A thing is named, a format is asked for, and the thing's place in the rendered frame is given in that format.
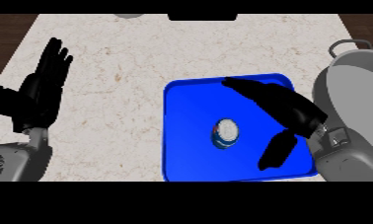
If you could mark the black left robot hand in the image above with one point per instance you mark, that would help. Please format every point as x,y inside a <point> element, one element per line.
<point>42,93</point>

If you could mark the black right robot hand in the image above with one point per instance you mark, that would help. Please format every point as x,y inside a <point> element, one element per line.
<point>287,106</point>

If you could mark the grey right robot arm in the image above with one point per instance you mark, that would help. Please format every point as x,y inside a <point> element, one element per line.
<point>343,155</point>

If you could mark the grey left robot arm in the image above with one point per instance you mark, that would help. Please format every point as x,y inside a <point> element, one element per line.
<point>24,159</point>

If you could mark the grey pot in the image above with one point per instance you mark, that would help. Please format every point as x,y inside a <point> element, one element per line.
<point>346,83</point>

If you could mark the blue and white can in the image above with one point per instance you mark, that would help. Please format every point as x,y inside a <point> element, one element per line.
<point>225,133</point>

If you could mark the blue tray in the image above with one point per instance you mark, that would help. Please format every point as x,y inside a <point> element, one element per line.
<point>194,135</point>

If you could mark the grey round object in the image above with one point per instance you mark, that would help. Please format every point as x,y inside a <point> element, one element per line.
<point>129,15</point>

